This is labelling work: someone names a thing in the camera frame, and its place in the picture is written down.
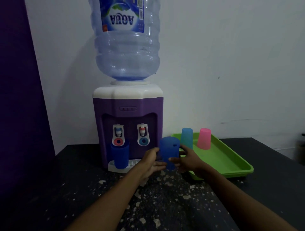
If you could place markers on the person's left hand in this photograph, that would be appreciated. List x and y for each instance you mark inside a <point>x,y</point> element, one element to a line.
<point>150,164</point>

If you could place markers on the person's right hand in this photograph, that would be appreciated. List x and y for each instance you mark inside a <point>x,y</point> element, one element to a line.
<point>190,164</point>

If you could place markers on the dark blue plastic cup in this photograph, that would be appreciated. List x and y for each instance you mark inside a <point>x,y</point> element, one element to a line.
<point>169,150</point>
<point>120,157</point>

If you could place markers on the light blue plastic cup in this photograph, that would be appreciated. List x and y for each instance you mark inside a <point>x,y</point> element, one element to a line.
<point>186,138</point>

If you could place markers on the pink plastic cup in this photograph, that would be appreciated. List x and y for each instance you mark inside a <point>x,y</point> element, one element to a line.
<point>204,139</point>

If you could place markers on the green plastic tray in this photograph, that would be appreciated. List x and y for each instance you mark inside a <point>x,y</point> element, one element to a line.
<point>221,161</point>

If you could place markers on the purple white water dispenser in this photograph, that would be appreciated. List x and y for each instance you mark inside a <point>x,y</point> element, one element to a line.
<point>128,102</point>

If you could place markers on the person's right forearm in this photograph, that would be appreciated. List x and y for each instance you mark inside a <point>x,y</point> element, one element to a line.
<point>243,207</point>

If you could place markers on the person's left forearm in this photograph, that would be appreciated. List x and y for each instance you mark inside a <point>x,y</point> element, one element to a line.
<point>109,202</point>

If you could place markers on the clear blue water bottle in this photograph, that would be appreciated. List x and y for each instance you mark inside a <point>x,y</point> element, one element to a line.
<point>126,52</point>

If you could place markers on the black side table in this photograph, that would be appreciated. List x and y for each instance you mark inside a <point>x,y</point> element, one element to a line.
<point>300,150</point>

